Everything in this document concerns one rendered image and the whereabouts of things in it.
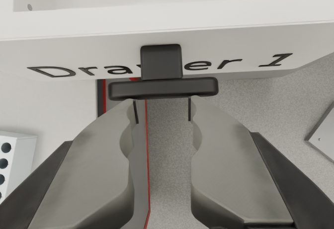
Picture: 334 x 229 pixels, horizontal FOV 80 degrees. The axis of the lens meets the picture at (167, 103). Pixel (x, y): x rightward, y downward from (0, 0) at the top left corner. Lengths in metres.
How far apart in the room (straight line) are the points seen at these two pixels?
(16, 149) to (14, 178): 0.04
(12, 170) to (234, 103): 0.96
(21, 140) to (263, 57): 0.29
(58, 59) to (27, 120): 0.18
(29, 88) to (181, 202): 0.91
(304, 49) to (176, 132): 0.89
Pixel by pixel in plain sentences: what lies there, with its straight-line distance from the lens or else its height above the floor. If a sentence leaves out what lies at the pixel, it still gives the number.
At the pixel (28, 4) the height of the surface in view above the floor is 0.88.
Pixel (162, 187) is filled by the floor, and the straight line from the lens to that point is 1.09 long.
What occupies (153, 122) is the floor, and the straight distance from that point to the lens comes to 1.04.
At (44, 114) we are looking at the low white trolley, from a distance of 0.33.
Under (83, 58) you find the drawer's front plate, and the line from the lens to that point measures 0.17.
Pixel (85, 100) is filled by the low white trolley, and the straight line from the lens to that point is 0.31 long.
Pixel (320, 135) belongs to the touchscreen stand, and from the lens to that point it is 1.24.
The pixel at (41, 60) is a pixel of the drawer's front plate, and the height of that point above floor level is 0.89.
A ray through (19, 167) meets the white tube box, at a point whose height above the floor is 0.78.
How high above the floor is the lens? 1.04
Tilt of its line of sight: 84 degrees down
